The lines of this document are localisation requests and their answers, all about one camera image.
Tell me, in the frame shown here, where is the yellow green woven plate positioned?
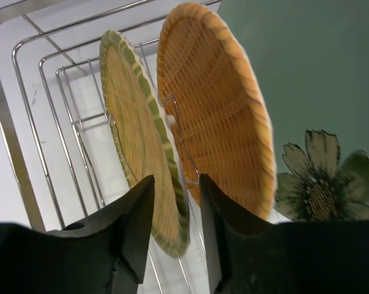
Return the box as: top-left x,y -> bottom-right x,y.
99,30 -> 190,258

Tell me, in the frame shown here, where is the metal wire dish rack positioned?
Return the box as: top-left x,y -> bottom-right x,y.
0,0 -> 222,294

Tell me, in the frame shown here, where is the small orange woven plate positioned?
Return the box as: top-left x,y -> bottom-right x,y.
157,2 -> 277,219

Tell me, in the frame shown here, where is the green ceramic flower plate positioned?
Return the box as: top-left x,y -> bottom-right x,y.
218,0 -> 369,221

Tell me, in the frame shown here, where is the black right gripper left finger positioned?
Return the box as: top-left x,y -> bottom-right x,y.
0,175 -> 155,293

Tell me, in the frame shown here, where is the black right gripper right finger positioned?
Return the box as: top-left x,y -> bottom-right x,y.
199,174 -> 369,293

